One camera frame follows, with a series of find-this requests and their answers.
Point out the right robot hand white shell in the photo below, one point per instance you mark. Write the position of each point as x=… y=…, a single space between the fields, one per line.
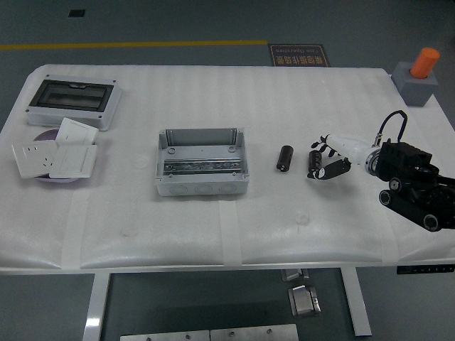
x=346 y=146

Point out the open grey junction box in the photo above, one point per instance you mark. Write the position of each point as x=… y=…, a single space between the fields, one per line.
x=200 y=177

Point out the grey distribution box dark window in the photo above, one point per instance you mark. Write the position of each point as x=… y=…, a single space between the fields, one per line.
x=71 y=101

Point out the grey foam block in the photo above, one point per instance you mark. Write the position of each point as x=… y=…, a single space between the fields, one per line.
x=416 y=87

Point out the dark floor sign mat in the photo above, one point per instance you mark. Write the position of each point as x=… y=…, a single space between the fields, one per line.
x=298 y=56

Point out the orange cylinder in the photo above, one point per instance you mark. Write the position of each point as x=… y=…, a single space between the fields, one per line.
x=424 y=63

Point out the white foam table mat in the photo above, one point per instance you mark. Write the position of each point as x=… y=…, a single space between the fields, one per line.
x=220 y=106

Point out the small silver metal block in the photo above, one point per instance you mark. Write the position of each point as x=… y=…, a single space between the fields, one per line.
x=294 y=274

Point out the black table control panel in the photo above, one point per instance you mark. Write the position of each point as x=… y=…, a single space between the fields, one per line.
x=424 y=269

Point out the white table leg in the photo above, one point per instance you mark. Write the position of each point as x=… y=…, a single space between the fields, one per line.
x=94 y=305
x=357 y=305

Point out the large silver metal block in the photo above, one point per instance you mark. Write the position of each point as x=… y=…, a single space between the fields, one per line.
x=304 y=302

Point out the purple round plate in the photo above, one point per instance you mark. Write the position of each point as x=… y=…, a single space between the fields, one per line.
x=46 y=136

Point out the black floor hatch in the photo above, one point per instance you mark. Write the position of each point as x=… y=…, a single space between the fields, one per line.
x=76 y=13

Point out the grey metal base plate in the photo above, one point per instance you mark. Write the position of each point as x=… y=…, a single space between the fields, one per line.
x=165 y=336
x=254 y=333

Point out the white wall switch panel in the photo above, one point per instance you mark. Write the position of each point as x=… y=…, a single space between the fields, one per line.
x=74 y=160
x=76 y=132

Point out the white wall socket panel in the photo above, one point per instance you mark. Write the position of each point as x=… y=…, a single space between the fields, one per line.
x=35 y=160

